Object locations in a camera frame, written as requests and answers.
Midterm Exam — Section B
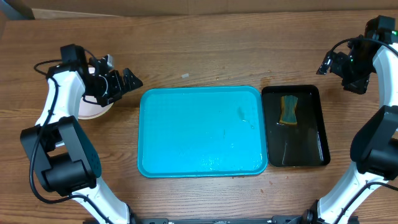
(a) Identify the green yellow sponge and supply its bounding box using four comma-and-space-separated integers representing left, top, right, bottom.
279, 95, 298, 125

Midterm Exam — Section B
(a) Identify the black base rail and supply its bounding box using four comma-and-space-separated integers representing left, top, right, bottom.
138, 215, 303, 224

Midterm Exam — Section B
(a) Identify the teal plastic tray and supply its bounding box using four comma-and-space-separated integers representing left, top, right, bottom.
137, 86, 268, 178

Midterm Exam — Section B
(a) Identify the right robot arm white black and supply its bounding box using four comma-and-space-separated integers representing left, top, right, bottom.
293, 43, 397, 223

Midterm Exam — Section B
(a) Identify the pink plate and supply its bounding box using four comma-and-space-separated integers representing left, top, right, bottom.
77, 67, 114, 121

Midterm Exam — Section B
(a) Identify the black water tray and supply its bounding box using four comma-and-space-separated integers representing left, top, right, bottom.
261, 85, 331, 167

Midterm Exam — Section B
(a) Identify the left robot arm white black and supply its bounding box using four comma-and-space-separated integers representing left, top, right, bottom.
20, 65, 139, 223

